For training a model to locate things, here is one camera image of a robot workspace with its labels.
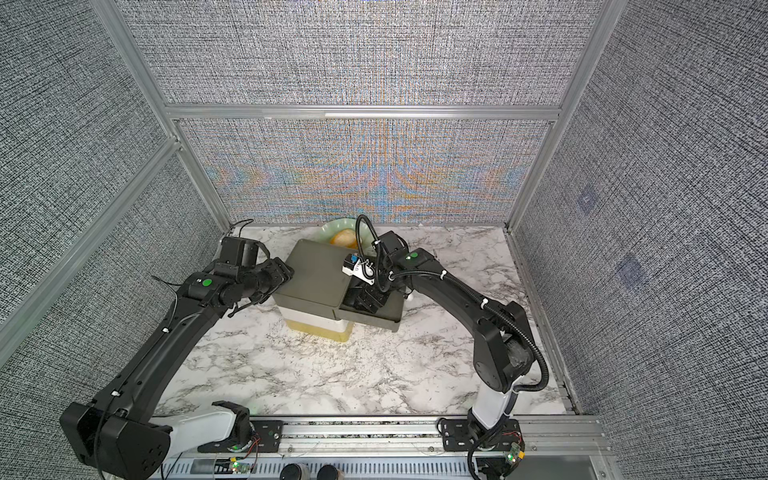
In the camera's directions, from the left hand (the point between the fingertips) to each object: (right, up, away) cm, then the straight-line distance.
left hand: (293, 273), depth 77 cm
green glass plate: (+3, +15, +36) cm, 39 cm away
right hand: (+18, -4, +6) cm, 19 cm away
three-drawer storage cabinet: (+5, -7, -2) cm, 9 cm away
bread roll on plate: (+10, +11, +29) cm, 32 cm away
